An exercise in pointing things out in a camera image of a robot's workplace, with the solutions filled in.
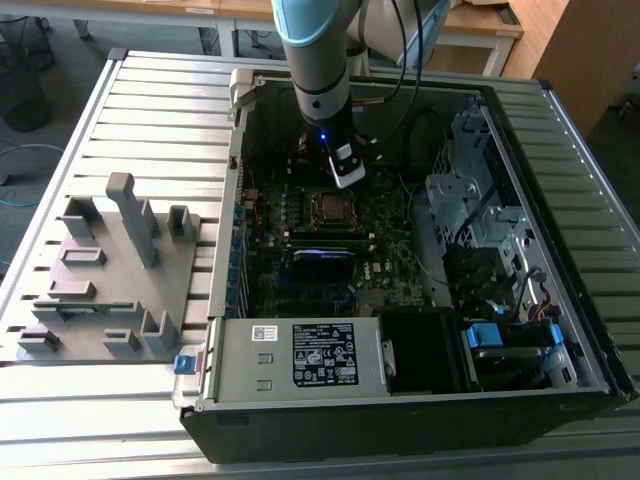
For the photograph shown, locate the metal socket cover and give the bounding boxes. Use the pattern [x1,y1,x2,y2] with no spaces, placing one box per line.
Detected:
[310,189,362,230]

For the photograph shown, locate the CPU socket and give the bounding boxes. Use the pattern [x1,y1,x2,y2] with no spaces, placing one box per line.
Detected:
[309,188,364,231]

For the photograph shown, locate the black RAM slot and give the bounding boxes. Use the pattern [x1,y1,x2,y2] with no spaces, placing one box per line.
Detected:
[285,238,377,251]
[289,228,375,241]

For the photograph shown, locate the black graphics card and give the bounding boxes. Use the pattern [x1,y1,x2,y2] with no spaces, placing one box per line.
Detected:
[292,248,358,286]

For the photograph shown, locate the green motherboard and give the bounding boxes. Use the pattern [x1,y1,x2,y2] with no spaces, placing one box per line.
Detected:
[239,164,451,319]

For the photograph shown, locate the metal disk bay cage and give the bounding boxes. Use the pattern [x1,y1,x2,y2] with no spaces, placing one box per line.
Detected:
[424,110,532,261]

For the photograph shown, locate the grey chipset heatsink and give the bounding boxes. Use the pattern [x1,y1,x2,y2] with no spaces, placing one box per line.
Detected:
[357,288,387,315]

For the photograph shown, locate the short wooden desk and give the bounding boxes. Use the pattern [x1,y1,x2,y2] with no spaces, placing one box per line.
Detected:
[439,0,525,77]

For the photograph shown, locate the grey power supply unit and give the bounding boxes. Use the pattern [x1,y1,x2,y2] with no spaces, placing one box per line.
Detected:
[214,317,391,401]

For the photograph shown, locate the grey parts rack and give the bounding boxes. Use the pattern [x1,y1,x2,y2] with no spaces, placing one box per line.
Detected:
[2,172,204,364]

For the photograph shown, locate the blue disk carrier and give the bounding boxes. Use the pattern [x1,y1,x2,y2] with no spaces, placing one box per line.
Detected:
[463,322,570,392]

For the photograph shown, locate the green RAM stick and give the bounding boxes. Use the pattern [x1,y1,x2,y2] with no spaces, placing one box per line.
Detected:
[57,301,137,317]

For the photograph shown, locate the wooden cabinet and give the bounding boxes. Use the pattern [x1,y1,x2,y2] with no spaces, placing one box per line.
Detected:
[502,0,640,141]

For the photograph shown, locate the black PC case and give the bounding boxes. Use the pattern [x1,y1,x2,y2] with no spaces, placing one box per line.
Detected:
[172,67,639,464]

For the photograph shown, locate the black waste bin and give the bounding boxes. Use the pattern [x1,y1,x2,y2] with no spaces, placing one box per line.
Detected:
[0,14,56,134]

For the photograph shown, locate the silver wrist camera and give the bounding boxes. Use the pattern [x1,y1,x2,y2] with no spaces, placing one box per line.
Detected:
[328,143,368,191]

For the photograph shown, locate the black looped cable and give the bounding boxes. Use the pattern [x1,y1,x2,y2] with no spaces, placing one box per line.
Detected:
[405,107,447,169]

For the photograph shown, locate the thick black cable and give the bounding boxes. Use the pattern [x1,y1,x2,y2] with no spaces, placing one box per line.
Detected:
[451,182,500,251]

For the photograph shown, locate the thin white wire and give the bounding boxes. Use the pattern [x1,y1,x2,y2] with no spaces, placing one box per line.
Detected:
[405,182,451,287]

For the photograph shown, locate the multicolour power wire bundle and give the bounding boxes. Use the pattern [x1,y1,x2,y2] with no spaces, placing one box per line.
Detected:
[514,267,562,326]

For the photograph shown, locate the blue floor cable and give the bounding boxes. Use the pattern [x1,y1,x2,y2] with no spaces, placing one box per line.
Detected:
[0,143,65,209]

